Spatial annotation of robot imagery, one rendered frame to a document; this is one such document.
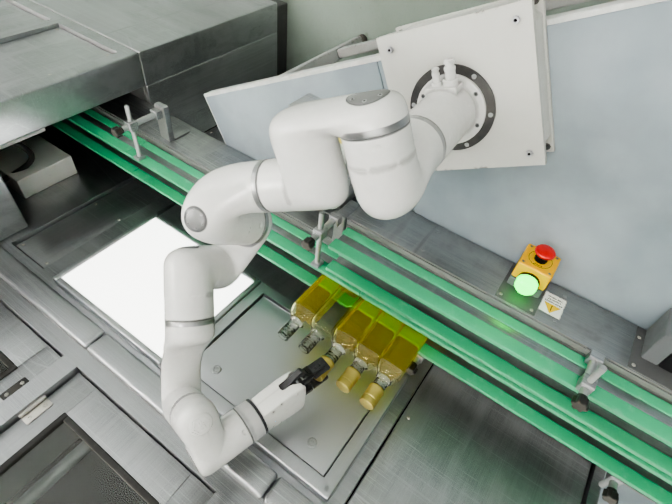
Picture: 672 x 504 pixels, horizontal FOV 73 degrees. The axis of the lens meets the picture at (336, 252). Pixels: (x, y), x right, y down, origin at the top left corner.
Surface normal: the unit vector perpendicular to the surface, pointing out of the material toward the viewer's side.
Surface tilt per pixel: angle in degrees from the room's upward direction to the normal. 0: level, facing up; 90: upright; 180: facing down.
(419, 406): 89
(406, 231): 90
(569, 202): 0
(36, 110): 90
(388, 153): 48
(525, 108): 4
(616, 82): 0
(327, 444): 90
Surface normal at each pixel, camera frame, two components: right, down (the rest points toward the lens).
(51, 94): 0.82, 0.47
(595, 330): 0.10, -0.68
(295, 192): -0.46, 0.62
